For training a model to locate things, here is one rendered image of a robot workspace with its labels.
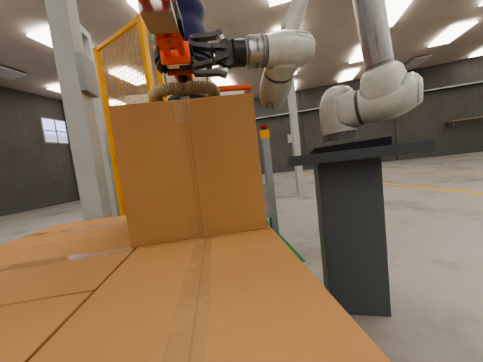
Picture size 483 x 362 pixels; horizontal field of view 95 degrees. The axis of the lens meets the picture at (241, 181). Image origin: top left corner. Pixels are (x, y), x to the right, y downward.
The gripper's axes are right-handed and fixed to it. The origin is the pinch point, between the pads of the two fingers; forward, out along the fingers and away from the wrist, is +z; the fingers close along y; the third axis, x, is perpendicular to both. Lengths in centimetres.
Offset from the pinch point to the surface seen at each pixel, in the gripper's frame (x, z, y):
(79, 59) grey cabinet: 127, 89, -63
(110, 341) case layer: -40, 9, 53
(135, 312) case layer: -35, 8, 53
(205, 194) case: -4.2, -3.2, 40.5
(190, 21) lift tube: 16.8, -4.5, -19.9
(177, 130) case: -4.1, 2.3, 21.5
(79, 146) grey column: 128, 102, 4
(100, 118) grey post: 342, 178, -70
